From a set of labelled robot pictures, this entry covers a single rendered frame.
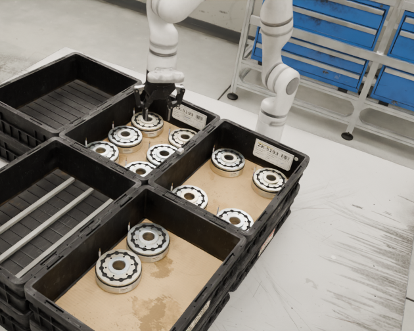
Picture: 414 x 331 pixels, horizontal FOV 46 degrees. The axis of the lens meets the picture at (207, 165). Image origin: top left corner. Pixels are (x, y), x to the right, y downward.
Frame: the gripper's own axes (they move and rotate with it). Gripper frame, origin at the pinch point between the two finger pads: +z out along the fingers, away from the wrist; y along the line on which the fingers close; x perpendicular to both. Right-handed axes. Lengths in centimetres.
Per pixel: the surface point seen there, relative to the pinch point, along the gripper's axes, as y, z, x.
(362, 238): -62, 30, 26
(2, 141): 43, 22, -20
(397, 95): -170, 61, -105
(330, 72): -137, 60, -131
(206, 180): -14.0, 17.2, 9.3
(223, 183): -19.0, 17.2, 10.9
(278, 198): -26.9, 7.2, 28.7
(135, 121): 2.8, 14.4, -17.5
